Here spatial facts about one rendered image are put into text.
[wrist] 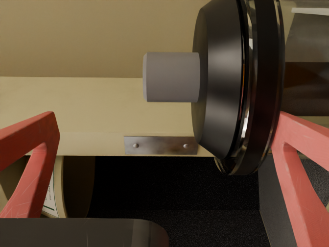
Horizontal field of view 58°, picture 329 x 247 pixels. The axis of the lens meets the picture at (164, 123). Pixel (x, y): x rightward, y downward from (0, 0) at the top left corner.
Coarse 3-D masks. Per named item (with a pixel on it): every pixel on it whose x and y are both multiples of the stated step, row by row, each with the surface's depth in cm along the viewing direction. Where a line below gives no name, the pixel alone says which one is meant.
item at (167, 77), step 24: (216, 0) 15; (216, 24) 13; (240, 24) 13; (192, 48) 19; (216, 48) 13; (240, 48) 12; (144, 72) 16; (168, 72) 15; (192, 72) 15; (216, 72) 13; (240, 72) 12; (144, 96) 16; (168, 96) 16; (192, 96) 16; (216, 96) 13; (240, 96) 13; (192, 120) 19; (216, 120) 14; (216, 144) 15
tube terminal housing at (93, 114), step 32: (0, 96) 32; (32, 96) 33; (64, 96) 33; (96, 96) 33; (128, 96) 33; (0, 128) 28; (64, 128) 28; (96, 128) 28; (128, 128) 28; (160, 128) 28; (192, 128) 28; (0, 192) 32
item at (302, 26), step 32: (288, 0) 13; (320, 0) 13; (256, 32) 12; (288, 32) 12; (320, 32) 12; (256, 64) 11; (288, 64) 12; (320, 64) 12; (288, 96) 12; (320, 96) 12; (224, 160) 16
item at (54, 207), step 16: (64, 160) 50; (80, 160) 51; (64, 176) 49; (80, 176) 50; (48, 192) 36; (64, 192) 48; (80, 192) 49; (48, 208) 37; (64, 208) 36; (80, 208) 47
